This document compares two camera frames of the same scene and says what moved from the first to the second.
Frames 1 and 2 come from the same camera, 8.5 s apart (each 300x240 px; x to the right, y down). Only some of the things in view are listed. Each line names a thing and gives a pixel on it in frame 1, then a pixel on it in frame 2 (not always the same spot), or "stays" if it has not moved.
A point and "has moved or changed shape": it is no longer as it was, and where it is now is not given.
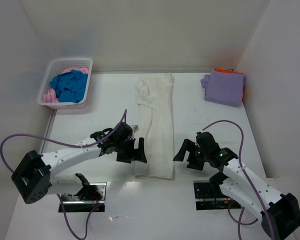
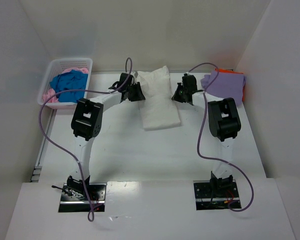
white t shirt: (155, 125) has moved or changed shape
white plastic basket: (56, 67) stays
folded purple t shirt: (224, 87) stays
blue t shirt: (70, 86) stays
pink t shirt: (51, 96) stays
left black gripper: (129, 152) -> (135, 92)
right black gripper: (193, 157) -> (181, 95)
